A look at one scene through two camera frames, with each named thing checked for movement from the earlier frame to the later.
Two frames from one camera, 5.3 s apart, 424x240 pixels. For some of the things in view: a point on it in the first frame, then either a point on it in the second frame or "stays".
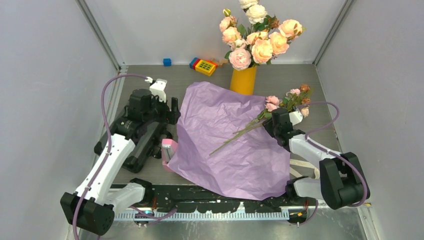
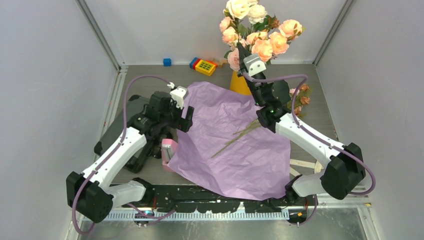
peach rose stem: [262, 48] stays
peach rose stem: [289, 29] stays
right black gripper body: [272, 129] to [256, 88]
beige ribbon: [302, 163] stays
